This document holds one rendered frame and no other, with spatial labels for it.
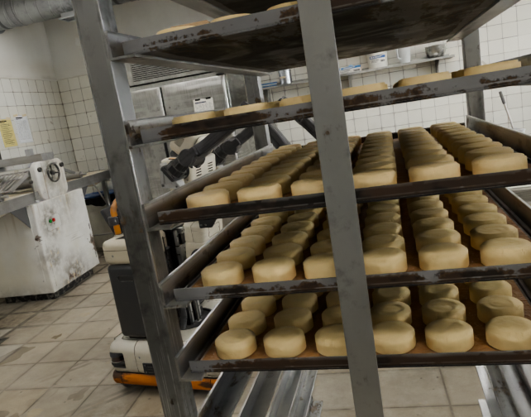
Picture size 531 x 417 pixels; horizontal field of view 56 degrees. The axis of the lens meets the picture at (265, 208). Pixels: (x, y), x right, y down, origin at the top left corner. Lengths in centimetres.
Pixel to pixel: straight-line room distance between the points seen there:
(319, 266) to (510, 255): 19
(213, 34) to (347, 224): 23
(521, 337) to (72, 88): 662
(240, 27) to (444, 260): 31
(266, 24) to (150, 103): 499
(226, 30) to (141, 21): 604
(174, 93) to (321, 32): 491
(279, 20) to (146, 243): 27
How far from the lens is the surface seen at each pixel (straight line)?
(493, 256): 55
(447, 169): 52
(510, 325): 60
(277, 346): 59
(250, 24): 51
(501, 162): 53
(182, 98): 535
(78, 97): 691
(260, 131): 112
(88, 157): 692
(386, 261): 54
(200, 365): 61
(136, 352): 270
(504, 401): 101
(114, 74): 55
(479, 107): 110
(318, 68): 49
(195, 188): 69
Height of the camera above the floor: 132
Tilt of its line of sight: 11 degrees down
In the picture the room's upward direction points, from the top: 9 degrees counter-clockwise
